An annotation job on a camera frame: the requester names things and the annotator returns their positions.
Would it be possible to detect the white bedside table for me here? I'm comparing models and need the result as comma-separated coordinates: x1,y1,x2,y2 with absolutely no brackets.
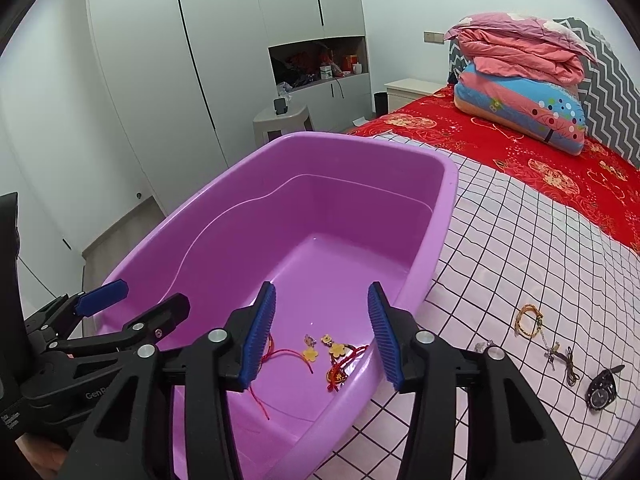
385,78,445,113

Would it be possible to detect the black bin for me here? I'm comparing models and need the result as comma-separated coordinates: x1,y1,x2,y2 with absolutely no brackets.
373,91,388,117

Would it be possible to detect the black sport wristwatch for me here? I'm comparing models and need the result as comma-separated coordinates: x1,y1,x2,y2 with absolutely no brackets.
585,364,625,412

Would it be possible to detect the grey chevron pillow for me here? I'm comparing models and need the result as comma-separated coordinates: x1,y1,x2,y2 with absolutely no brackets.
448,18,639,165

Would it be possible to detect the red cord charm bracelet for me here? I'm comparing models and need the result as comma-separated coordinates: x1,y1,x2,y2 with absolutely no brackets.
246,332,370,421

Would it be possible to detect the brown leather cord necklace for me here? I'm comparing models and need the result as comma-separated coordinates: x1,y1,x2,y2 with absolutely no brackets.
543,341,584,387

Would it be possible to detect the pink folded quilt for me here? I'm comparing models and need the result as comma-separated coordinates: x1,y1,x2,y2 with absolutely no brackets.
444,12,596,87

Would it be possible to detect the purple plastic tub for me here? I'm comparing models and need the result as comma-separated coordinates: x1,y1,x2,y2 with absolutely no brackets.
96,132,458,479

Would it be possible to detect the operator left hand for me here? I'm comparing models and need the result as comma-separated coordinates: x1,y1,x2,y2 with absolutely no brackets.
15,434,67,479

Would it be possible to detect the white black grid blanket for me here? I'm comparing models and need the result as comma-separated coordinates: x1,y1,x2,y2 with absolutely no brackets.
416,155,639,479

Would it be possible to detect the yellow braided cord bracelet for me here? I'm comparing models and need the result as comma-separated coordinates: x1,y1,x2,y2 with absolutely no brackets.
515,303,545,338

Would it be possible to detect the grey plastic stool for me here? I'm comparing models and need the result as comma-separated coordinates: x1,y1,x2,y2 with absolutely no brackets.
253,103,314,148

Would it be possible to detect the white wardrobe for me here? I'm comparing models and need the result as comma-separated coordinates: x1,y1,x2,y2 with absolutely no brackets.
87,0,372,212

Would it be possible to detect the red patterned bed sheet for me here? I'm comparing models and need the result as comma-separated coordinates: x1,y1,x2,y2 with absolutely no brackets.
352,86,640,250

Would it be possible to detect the colourful striped pillow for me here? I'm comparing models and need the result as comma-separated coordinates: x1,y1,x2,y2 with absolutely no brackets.
454,64,587,156

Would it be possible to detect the wall switch plate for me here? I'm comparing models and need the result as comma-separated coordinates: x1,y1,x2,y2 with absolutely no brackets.
423,32,445,44

